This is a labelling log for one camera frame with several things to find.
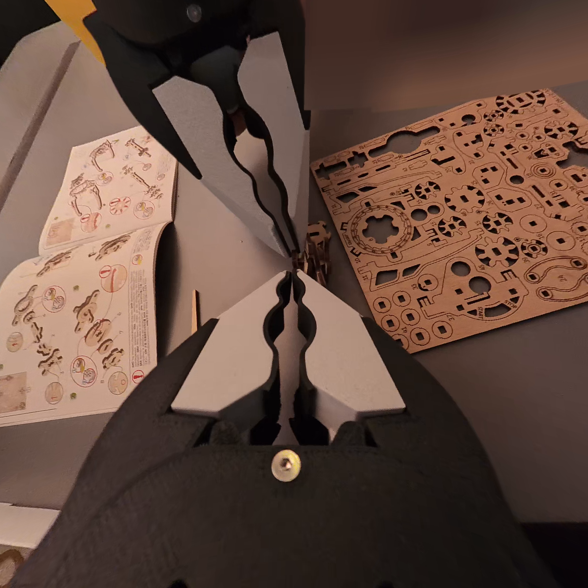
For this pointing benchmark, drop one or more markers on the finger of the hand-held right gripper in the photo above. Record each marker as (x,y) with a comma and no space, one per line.
(197,128)
(280,115)

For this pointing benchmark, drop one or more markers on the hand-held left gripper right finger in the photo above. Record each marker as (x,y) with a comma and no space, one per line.
(358,367)

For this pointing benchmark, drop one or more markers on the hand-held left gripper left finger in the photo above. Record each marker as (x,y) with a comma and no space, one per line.
(225,367)

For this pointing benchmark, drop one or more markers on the wooden model assembly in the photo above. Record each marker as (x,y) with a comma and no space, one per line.
(317,252)

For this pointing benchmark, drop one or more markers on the laser-cut wooden parts sheet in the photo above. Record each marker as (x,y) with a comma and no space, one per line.
(459,298)

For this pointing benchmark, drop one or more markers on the person's right hand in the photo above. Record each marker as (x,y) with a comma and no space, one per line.
(235,120)

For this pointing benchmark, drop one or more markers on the tapered wooden stick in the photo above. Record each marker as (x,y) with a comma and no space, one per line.
(195,312)

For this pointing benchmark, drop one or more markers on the yellow plastic bin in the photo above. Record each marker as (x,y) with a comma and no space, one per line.
(78,32)

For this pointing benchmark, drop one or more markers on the illustrated instruction booklet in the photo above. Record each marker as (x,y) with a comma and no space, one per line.
(69,298)

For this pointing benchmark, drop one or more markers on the white cardboard box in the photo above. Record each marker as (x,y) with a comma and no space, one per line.
(27,523)

